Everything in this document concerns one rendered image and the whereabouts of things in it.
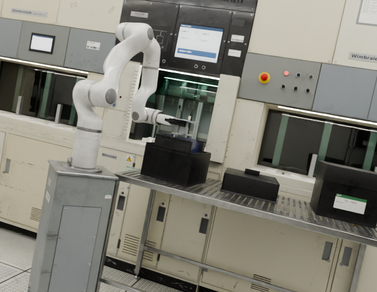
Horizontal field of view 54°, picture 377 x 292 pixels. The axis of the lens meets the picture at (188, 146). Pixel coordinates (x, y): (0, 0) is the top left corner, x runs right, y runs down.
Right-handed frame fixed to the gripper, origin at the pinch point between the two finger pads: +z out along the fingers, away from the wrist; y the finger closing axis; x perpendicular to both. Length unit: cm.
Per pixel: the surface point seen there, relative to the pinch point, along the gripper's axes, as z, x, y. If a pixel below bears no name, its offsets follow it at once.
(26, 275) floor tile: -71, -108, 18
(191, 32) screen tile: -24, 57, -32
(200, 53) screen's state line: -15, 45, -33
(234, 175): 32.9, -20.2, -1.2
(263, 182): 47, -20, -5
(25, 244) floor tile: -107, -109, -14
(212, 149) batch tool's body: 7.8, -11.8, -31.4
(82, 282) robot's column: -15, -82, 41
